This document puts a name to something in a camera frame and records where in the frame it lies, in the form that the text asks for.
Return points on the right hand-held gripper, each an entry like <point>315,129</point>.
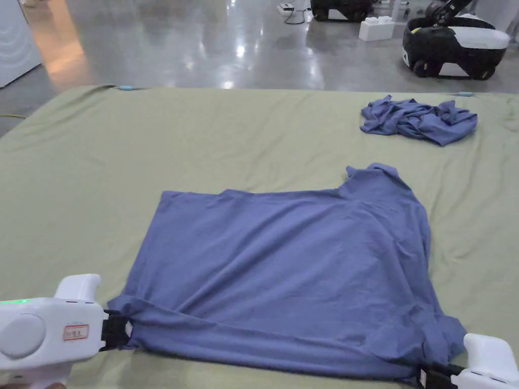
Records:
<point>486,364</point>

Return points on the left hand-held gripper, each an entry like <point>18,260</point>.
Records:
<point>44,324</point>

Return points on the blue shirt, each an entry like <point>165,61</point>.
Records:
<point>284,275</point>

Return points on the person's left hand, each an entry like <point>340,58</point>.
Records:
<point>56,385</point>

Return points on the bed with pale green sheet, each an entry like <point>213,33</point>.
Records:
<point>81,182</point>

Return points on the light blue sheet clip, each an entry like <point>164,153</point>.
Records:
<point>126,88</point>

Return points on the bunched blue garment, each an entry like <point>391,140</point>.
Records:
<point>417,119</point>

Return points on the white washing machine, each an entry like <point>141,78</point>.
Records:
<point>14,36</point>

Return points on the black and white wheeled robot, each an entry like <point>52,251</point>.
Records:
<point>340,10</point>
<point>450,44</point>

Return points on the white block-shaped box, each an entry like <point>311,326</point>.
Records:
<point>376,29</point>

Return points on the white power strip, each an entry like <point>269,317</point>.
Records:
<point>286,8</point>

